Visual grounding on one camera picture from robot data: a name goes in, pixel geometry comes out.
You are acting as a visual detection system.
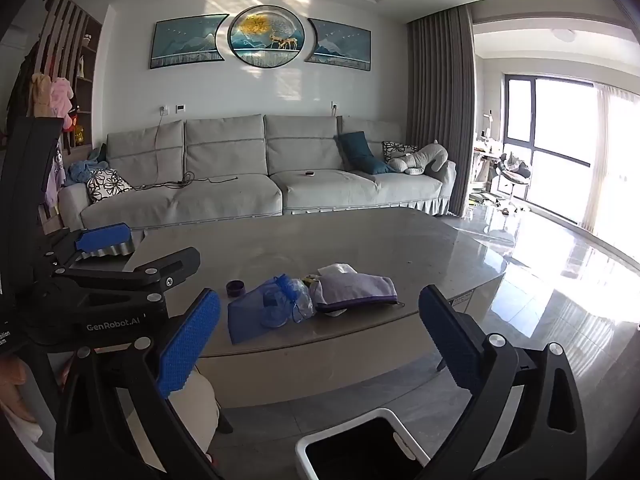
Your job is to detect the purple bottle cap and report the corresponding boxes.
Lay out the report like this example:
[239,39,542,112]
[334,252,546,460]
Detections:
[226,280,245,298]

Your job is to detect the person's left hand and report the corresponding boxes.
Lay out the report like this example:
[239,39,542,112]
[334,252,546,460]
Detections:
[0,356,42,443]

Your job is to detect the round teal gold wall art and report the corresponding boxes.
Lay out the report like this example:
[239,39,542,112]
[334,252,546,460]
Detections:
[228,4,305,68]

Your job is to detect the grey curtain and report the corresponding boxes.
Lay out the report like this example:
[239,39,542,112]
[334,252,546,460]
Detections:
[407,6,476,216]

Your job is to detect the black white floral cushion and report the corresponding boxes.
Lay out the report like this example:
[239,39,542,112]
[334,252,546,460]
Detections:
[86,168,132,203]

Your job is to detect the patterned cushion near plush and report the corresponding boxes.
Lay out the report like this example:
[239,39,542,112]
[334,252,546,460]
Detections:
[382,141,418,162]

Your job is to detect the blue organza gift bag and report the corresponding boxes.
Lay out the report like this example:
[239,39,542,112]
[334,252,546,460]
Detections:
[228,274,316,344]

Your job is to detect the right teal wall painting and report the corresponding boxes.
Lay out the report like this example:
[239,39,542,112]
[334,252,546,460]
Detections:
[306,18,371,72]

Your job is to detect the pink hanging clothes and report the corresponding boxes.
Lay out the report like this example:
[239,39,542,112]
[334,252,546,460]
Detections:
[28,73,74,131]

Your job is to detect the white plush toy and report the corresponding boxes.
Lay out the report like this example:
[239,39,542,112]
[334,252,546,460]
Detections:
[388,143,448,174]

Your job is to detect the teal wall painting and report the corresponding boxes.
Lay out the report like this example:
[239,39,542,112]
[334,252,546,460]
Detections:
[150,14,228,70]
[306,18,371,72]

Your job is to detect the left teal wall painting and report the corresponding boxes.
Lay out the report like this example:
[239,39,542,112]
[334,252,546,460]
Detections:
[150,14,228,70]

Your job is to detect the lavender purple pouch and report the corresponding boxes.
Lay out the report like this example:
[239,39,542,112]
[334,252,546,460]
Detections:
[308,263,398,318]

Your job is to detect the black charging cable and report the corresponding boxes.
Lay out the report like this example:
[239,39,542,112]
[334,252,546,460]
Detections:
[133,109,240,192]

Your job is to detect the blue clothes on sofa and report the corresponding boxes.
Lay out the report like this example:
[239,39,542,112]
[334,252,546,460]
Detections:
[66,159,110,185]

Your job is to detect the teal cushion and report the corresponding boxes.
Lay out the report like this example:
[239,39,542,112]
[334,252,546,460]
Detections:
[336,131,394,174]

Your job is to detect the wooden slat shelf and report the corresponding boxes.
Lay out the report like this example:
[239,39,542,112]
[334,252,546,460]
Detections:
[36,0,102,157]

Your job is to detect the grey fabric sofa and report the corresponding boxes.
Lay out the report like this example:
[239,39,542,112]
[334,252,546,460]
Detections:
[58,114,457,230]

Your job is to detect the white trash bin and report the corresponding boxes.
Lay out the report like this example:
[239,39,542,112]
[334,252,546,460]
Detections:
[295,408,430,479]

